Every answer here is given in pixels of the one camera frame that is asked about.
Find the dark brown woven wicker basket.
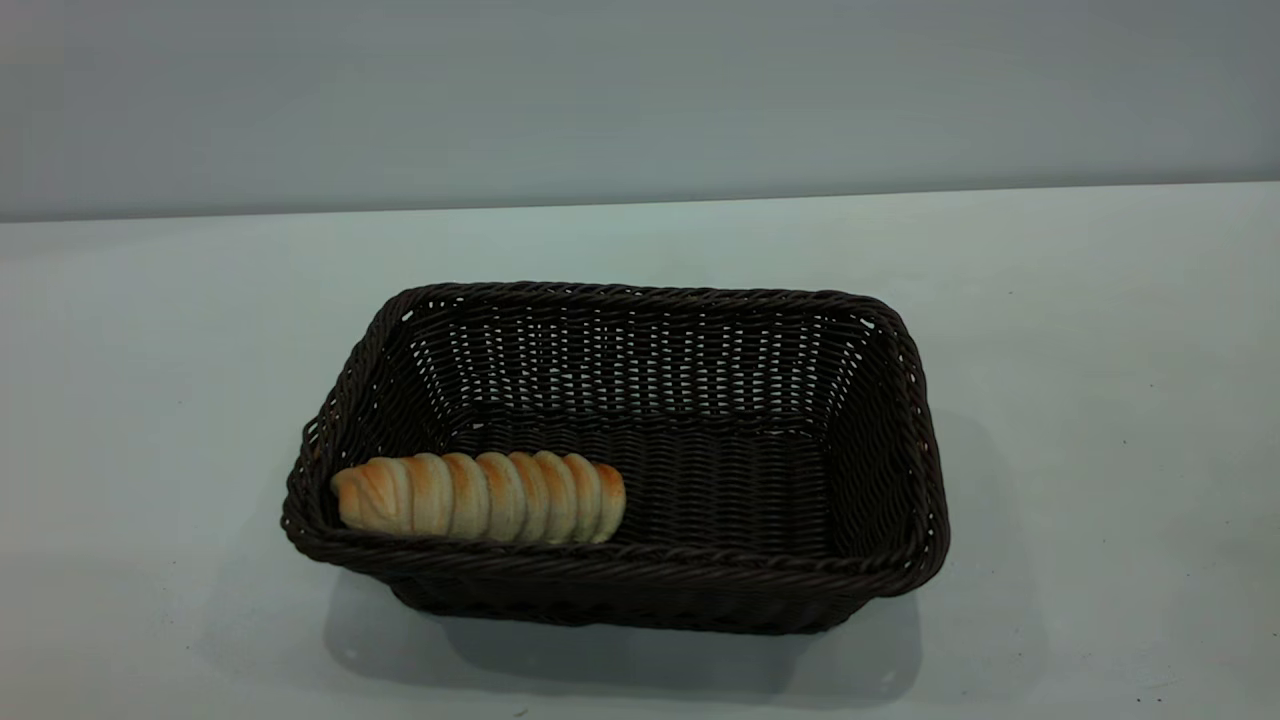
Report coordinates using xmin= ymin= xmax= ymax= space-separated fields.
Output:
xmin=280 ymin=280 xmax=951 ymax=636

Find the twisted golden bread roll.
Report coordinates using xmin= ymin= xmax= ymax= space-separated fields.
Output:
xmin=330 ymin=450 xmax=628 ymax=546

